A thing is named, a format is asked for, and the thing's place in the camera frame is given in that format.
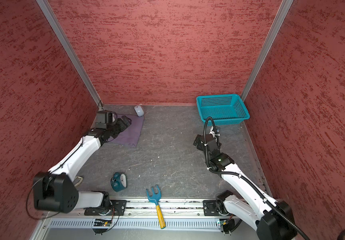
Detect white computer mouse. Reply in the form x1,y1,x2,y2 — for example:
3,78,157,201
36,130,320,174
134,105,145,117

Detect purple trousers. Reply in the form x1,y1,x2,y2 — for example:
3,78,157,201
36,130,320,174
109,115,145,148

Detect aluminium corner post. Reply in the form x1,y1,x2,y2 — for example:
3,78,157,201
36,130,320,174
36,0,104,110
241,0,293,101

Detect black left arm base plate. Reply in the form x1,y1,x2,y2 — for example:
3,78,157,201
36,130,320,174
84,200,128,217

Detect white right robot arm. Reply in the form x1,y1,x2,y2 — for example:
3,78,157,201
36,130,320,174
193,134,297,240

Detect black corrugated cable conduit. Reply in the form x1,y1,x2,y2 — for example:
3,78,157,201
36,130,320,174
203,116,311,240

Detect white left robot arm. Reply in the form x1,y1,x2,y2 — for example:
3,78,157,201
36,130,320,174
32,111,132,216

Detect teal plastic mesh basket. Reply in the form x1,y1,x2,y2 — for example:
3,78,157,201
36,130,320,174
196,94,250,126

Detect aluminium corner post left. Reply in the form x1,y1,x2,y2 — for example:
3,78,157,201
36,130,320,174
36,0,104,110

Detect left circuit board with wires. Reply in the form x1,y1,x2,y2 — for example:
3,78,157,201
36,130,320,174
92,207,120,235

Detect circuit board with wires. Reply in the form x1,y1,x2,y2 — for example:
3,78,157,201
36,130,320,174
219,215,235,235
92,207,120,235

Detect right circuit board with wires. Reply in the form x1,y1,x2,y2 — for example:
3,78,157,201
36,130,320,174
219,215,235,235

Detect aluminium corner post right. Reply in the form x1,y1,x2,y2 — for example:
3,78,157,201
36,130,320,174
241,0,293,101

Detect teal tape dispenser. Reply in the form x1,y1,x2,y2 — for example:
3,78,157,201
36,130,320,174
111,172,127,192

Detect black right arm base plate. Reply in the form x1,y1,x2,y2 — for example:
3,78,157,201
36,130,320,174
202,200,219,217

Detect blue garden fork yellow handle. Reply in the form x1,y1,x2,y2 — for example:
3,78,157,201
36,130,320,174
146,185,166,229

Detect aluminium front rail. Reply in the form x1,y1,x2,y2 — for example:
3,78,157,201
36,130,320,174
40,198,241,232

